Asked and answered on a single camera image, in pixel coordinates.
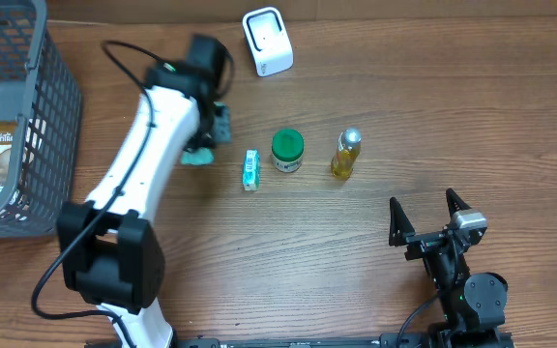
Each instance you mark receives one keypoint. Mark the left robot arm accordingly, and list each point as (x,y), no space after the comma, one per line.
(109,252)

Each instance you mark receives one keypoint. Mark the white barcode scanner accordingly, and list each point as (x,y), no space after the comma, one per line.
(268,41)

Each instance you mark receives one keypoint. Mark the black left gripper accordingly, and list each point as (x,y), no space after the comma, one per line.
(221,125)

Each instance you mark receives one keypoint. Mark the grey plastic mesh basket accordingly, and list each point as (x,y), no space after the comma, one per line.
(39,93)

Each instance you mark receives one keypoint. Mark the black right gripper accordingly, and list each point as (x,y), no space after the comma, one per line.
(423,243)

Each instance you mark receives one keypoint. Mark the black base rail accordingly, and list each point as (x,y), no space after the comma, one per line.
(385,340)

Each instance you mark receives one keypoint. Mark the small teal tissue pack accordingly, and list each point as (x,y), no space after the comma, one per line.
(251,170)

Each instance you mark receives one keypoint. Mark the teal wet wipes pack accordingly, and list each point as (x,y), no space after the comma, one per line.
(200,157)

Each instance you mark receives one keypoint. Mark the yellow dish soap bottle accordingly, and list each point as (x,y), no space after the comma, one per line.
(349,145)

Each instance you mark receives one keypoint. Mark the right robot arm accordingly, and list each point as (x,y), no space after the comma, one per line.
(473,305)

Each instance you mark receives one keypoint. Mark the green lid jar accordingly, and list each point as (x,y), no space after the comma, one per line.
(287,150)

